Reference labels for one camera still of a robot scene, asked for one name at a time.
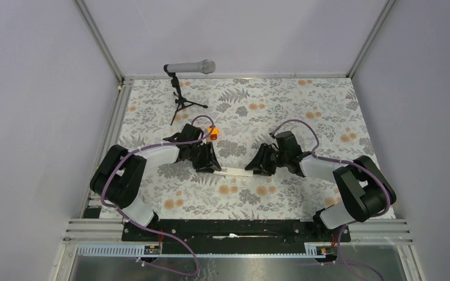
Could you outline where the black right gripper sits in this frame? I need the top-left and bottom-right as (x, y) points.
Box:
(245, 143), (289, 177)

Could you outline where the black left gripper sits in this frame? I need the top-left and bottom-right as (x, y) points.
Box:
(189, 143), (220, 174)

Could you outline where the white remote control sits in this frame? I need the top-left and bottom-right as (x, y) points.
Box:
(213, 167), (253, 178)

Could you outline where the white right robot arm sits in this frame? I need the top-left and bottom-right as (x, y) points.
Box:
(245, 131), (397, 241)

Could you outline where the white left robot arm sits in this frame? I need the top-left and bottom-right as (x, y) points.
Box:
(90, 124), (221, 241)

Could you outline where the orange toy car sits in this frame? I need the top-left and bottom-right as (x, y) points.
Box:
(206, 126), (220, 141)

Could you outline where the floral patterned table mat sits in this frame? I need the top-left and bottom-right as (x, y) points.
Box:
(118, 78), (375, 220)

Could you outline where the black microphone tripod stand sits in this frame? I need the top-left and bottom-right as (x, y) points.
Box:
(167, 73), (208, 125)

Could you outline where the grey microphone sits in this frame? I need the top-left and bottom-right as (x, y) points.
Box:
(163, 60), (216, 74)

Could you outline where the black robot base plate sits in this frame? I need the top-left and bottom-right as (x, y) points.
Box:
(121, 217), (351, 253)

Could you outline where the grey slotted cable duct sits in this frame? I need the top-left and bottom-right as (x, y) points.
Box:
(77, 241), (337, 259)

